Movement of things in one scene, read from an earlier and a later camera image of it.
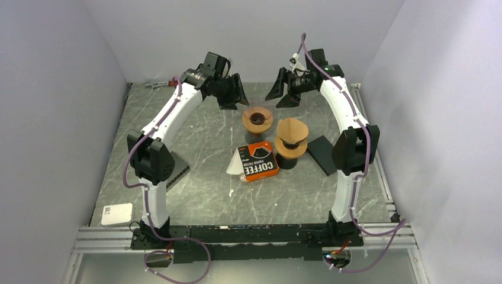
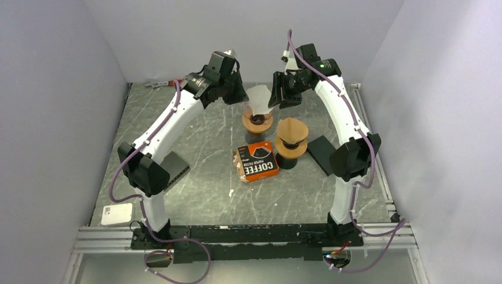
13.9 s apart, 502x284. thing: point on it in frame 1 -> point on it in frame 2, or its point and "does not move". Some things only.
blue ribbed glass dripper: x=291 y=146 does not move
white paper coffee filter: x=235 y=167 -> x=259 y=96
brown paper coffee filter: x=292 y=130 does not move
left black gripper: x=237 y=89 does not move
